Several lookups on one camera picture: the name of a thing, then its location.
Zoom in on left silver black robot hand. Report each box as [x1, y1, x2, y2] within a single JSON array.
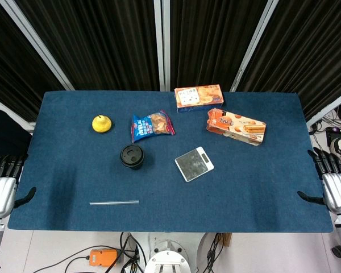
[[0, 155, 37, 218]]

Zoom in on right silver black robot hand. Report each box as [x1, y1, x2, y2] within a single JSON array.
[[297, 149, 341, 214]]

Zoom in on clear plastic straw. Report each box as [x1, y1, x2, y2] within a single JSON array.
[[89, 200, 139, 206]]

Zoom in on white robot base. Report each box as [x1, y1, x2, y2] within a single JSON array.
[[129, 232, 206, 273]]

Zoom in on black lidded coffee cup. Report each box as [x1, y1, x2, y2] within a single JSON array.
[[120, 144, 146, 171]]

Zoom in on white black sneaker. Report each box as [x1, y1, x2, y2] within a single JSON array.
[[330, 138, 341, 175]]

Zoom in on black electronic floor device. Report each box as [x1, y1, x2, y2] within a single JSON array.
[[325, 126, 341, 148]]

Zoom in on person in dark trousers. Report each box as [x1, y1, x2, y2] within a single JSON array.
[[0, 105, 32, 167]]

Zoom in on blue table cloth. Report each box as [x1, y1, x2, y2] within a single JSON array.
[[7, 90, 335, 234]]

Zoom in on orange egg roll box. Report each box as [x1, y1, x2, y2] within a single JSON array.
[[206, 107, 267, 147]]

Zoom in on orange box device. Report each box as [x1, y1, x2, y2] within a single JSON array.
[[89, 249, 120, 268]]

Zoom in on yellow pear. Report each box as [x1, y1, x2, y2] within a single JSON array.
[[92, 114, 113, 134]]

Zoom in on silver white kitchen scale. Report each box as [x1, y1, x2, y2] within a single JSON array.
[[174, 146, 215, 183]]

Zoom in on blue snack bag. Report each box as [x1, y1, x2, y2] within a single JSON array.
[[130, 110, 176, 144]]

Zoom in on orange cookie box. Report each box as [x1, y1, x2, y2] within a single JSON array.
[[174, 84, 225, 114]]

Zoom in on black pleated curtain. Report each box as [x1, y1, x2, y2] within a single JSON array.
[[15, 0, 160, 92], [169, 0, 269, 92]]

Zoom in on tangled floor cables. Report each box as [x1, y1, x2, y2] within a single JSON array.
[[309, 107, 341, 135]]

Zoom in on black floor cable bundle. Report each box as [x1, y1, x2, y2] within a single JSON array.
[[206, 233, 226, 273], [118, 232, 144, 273]]

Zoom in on grey metal frame post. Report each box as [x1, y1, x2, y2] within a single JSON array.
[[229, 0, 280, 92], [153, 0, 172, 92], [0, 0, 75, 92]]

